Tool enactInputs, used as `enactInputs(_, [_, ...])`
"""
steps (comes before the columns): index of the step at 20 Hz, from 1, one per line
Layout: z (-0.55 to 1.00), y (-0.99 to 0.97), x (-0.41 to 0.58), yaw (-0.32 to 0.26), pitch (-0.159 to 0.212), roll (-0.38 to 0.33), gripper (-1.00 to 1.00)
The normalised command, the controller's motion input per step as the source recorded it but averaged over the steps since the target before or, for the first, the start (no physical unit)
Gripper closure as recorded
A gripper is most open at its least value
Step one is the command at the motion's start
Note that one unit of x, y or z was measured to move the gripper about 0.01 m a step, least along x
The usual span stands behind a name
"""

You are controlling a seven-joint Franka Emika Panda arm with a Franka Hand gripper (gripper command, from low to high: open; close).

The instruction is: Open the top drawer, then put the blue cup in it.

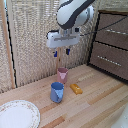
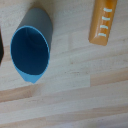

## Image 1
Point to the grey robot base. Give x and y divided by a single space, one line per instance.
121 118

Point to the thick wooden post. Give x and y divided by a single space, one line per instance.
6 43

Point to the thin wooden post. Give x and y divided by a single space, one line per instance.
60 60

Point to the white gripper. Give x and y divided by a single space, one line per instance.
61 38

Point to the wide bamboo screen panel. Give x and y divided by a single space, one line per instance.
33 40

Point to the pink cup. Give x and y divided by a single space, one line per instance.
62 75

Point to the white patterned plate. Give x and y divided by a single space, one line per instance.
18 115

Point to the orange rectangular block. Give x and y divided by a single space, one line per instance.
76 88

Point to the blue cup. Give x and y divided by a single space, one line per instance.
56 92

